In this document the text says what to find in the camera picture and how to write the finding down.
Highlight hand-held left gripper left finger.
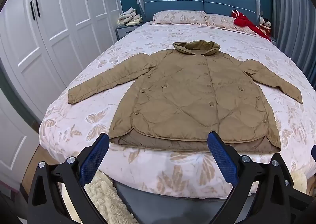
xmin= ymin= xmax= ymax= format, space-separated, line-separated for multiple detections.
xmin=28 ymin=133 xmax=110 ymax=224

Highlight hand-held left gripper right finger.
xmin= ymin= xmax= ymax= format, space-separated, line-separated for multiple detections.
xmin=207 ymin=131 xmax=316 ymax=224

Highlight brown quilted jacket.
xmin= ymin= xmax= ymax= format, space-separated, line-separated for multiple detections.
xmin=68 ymin=40 xmax=304 ymax=153

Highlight pile of cream clothes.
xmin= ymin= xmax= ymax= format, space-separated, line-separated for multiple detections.
xmin=117 ymin=7 xmax=144 ymax=27

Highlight bed with floral pink bedspread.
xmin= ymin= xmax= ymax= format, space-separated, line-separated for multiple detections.
xmin=39 ymin=10 xmax=316 ymax=200

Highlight dark grey cloth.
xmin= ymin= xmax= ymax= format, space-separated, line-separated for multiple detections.
xmin=114 ymin=181 xmax=232 ymax=224

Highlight grey nightstand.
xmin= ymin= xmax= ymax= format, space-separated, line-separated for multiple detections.
xmin=116 ymin=23 xmax=144 ymax=40

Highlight white wardrobe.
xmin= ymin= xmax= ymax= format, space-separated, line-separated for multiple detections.
xmin=0 ymin=0 xmax=121 ymax=185

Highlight floral pink pillow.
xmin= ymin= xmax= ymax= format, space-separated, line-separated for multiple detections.
xmin=205 ymin=14 xmax=257 ymax=34
xmin=152 ymin=10 xmax=206 ymax=26

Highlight red garment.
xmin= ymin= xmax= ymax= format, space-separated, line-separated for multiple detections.
xmin=231 ymin=9 xmax=271 ymax=40

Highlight plush dolls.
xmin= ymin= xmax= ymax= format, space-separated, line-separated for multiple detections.
xmin=258 ymin=16 xmax=272 ymax=34

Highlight grey curtain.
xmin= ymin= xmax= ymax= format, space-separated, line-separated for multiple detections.
xmin=268 ymin=0 xmax=316 ymax=84

